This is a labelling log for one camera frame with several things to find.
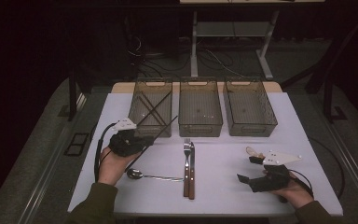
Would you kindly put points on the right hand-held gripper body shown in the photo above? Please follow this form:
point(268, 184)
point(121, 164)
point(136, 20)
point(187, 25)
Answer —
point(272, 180)

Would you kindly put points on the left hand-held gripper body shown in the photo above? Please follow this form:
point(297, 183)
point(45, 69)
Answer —
point(124, 143)

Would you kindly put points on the smoky clear plastic bin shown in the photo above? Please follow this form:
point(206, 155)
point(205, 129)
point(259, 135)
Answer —
point(251, 130)
point(150, 132)
point(199, 130)

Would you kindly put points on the amber translucent spoon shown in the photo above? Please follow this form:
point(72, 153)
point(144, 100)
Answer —
point(252, 151)

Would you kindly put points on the brown wooden chopstick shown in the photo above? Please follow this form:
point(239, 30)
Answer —
point(164, 129)
point(150, 110)
point(155, 107)

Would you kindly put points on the metal spoon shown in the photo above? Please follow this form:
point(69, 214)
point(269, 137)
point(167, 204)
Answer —
point(135, 174)

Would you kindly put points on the person's left hand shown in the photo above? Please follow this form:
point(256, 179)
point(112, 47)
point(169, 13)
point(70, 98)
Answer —
point(113, 168)

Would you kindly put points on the person's right hand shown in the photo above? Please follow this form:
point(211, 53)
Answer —
point(295, 194)

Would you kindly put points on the white table cover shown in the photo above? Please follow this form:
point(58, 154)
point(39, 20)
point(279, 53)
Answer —
point(230, 199)

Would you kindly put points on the black stand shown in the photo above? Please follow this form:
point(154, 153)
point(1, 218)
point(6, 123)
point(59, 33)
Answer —
point(72, 99)
point(328, 102)

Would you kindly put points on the black floor outlet frame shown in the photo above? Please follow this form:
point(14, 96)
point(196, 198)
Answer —
point(74, 151)

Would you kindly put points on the white metal desk frame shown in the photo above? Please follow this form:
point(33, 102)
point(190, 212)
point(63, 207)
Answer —
point(230, 29)

